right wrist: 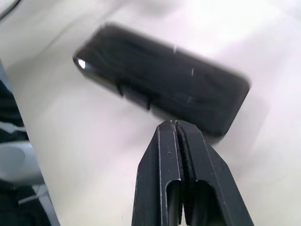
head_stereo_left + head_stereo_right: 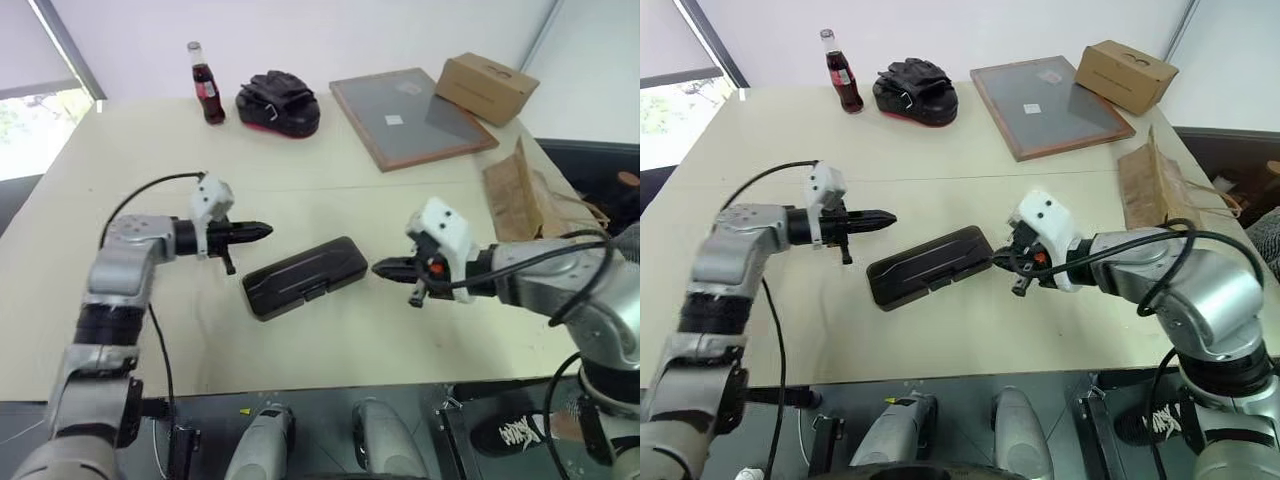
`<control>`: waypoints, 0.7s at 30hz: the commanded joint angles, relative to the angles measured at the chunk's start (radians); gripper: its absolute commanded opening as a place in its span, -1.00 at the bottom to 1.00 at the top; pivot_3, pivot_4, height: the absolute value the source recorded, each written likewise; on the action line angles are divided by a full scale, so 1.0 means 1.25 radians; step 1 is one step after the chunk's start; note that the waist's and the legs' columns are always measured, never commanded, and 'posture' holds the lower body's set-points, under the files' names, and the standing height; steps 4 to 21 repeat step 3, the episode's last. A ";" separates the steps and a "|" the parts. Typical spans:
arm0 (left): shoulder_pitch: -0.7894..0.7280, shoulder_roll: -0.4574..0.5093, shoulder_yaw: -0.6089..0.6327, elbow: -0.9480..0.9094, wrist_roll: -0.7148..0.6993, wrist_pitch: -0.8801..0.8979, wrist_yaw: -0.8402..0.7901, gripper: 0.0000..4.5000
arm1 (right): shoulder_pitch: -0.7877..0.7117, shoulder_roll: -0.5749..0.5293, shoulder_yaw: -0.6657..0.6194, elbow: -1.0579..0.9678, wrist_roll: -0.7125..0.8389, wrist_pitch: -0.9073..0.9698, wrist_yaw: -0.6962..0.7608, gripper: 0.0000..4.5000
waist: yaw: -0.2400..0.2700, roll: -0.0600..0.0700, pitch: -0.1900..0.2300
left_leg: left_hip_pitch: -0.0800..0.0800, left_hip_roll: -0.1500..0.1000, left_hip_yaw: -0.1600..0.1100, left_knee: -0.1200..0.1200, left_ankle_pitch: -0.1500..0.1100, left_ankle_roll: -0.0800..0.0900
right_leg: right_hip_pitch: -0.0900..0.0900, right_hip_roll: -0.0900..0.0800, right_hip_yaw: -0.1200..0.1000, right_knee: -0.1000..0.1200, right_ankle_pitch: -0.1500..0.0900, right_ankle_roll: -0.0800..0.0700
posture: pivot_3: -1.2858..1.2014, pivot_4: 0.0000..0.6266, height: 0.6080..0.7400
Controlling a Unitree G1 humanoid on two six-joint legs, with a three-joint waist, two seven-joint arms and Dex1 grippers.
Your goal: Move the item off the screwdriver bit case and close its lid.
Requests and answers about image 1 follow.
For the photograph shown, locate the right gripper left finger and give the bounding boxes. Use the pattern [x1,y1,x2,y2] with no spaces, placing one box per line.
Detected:
[132,120,184,226]

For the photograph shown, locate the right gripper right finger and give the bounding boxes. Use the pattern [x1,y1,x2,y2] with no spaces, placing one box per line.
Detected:
[175,120,256,226]

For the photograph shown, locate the black plastic case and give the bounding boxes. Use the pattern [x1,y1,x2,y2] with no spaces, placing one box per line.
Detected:
[71,21,252,145]

